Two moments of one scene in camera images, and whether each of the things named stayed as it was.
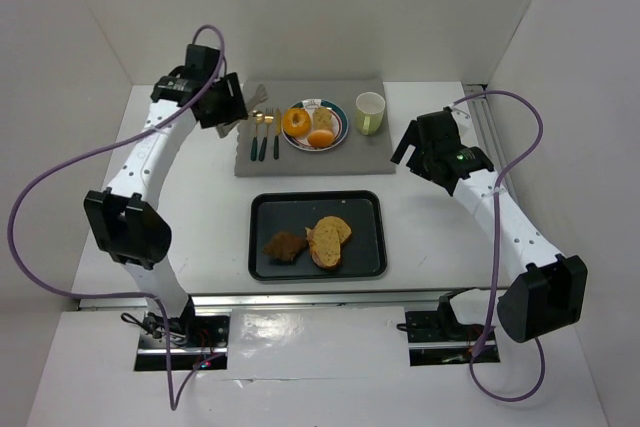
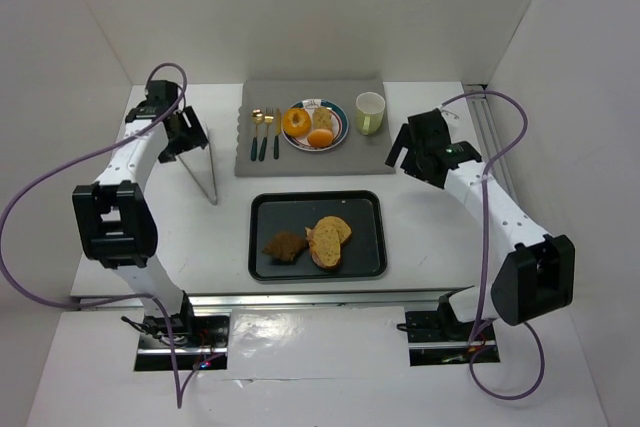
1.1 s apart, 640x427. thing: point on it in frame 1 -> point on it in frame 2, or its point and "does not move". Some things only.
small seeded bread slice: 322,119 does not move
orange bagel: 296,122 does not move
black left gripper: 232,98 -> 190,129
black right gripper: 415,145 does not move
